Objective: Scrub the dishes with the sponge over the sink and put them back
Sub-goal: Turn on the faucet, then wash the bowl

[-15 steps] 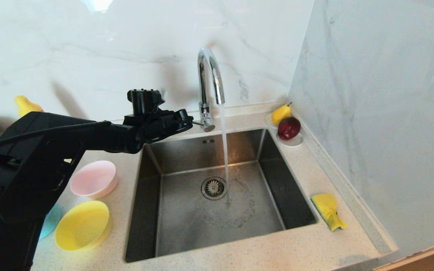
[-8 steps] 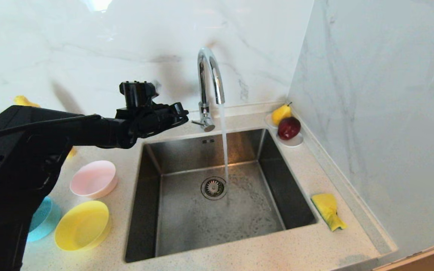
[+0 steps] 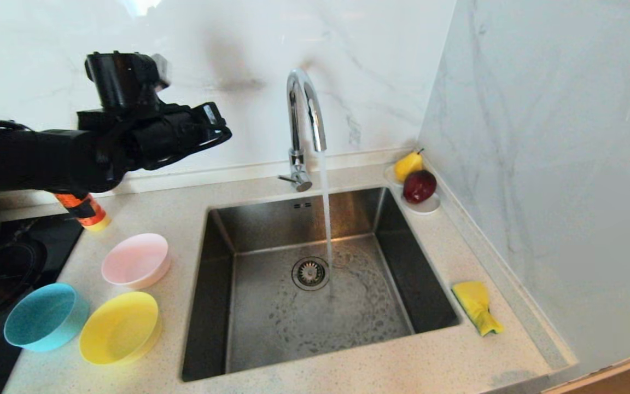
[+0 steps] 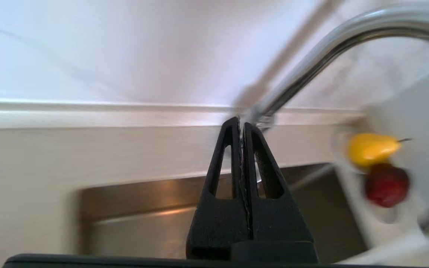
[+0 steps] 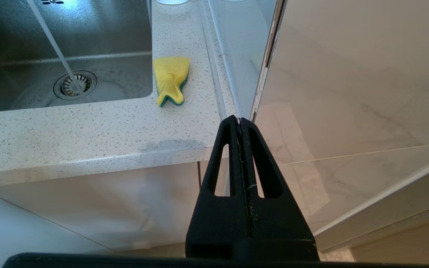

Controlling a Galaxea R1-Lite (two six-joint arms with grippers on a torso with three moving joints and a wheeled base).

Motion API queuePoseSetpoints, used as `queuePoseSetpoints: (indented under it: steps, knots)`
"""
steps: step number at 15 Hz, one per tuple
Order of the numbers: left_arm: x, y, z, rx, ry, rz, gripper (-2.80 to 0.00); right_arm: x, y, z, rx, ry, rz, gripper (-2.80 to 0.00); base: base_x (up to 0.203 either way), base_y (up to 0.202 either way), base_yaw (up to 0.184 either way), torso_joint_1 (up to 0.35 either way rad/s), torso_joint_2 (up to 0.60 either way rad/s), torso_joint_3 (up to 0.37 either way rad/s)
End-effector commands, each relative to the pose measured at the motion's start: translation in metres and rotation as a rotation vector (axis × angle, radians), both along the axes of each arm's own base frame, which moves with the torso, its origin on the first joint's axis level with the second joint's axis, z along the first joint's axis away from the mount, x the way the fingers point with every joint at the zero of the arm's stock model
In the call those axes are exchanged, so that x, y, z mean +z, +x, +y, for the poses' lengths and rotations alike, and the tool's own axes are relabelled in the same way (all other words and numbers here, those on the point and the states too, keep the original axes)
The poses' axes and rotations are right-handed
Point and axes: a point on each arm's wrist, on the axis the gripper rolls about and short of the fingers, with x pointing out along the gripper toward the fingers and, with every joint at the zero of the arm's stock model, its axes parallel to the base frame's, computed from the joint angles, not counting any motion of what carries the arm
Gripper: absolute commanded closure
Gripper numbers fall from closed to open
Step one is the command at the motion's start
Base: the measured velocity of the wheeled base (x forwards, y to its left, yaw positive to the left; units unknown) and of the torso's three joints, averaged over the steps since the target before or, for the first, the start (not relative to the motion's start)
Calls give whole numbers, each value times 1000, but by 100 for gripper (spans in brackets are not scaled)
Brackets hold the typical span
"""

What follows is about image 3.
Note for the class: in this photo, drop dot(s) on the brown wooden panel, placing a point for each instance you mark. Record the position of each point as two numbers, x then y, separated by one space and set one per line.
626 377

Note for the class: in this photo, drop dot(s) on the dark red apple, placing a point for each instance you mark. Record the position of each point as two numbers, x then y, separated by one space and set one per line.
419 187

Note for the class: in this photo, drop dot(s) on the black induction cooktop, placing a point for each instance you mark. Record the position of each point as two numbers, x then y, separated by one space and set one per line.
14 262

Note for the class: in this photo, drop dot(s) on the chrome gooseneck faucet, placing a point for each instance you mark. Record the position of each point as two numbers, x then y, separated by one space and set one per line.
295 126

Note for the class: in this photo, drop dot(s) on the stainless steel sink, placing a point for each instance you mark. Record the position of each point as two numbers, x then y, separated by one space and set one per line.
271 328

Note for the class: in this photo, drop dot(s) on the yellow pear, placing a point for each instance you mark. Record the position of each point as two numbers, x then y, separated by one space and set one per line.
407 166

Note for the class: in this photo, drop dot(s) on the yellow plastic bowl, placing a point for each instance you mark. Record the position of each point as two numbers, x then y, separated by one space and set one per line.
120 328

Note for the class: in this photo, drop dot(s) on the round metal drain strainer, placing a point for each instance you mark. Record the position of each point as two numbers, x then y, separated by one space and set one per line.
311 273

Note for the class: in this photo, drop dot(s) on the yellow green sponge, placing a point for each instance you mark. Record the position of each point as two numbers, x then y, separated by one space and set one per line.
473 298

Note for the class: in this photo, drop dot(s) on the small white dish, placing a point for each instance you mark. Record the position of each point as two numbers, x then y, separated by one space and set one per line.
424 208

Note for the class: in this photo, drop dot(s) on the orange dish soap bottle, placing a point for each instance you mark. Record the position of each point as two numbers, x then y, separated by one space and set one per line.
88 213

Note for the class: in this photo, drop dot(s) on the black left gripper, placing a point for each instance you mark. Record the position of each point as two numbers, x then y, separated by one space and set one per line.
151 139

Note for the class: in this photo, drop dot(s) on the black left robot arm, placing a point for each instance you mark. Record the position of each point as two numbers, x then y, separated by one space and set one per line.
19 158

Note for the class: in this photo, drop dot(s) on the pink plastic bowl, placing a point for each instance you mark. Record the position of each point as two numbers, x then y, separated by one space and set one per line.
135 261

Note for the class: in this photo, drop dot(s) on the blue plastic bowl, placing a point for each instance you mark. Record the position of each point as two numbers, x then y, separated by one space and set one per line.
44 317

